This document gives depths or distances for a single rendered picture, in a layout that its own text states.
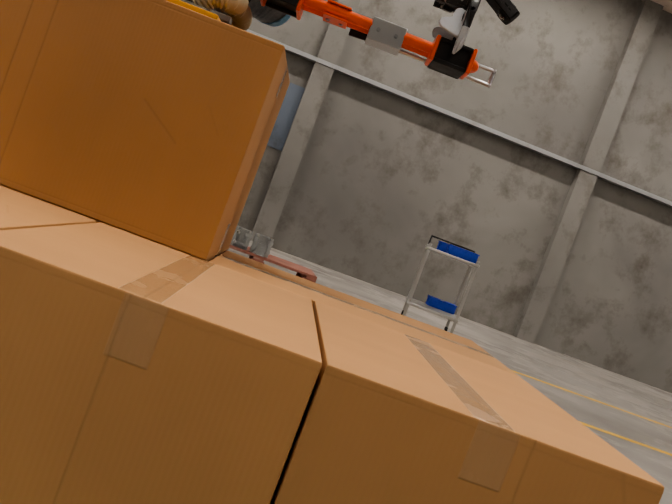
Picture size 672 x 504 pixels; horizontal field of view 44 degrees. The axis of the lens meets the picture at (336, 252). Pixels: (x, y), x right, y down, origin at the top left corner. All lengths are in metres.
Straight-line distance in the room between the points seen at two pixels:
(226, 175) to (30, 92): 0.37
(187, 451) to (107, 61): 0.81
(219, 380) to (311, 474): 0.14
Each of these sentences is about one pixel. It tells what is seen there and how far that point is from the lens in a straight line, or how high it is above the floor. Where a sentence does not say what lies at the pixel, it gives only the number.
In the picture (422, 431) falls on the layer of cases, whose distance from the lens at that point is 0.92.
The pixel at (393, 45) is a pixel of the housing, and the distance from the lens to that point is 1.67.
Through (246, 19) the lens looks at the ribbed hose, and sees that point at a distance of 1.74.
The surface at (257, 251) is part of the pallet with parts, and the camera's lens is 7.92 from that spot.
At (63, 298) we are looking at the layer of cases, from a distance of 0.91.
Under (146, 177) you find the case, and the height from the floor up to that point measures 0.64.
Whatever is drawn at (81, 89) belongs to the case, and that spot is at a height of 0.75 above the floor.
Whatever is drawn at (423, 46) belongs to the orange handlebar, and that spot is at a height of 1.07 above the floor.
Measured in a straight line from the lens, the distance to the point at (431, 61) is 1.69.
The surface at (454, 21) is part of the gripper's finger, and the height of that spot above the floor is 1.13.
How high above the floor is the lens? 0.69
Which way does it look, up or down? 2 degrees down
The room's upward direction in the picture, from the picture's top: 21 degrees clockwise
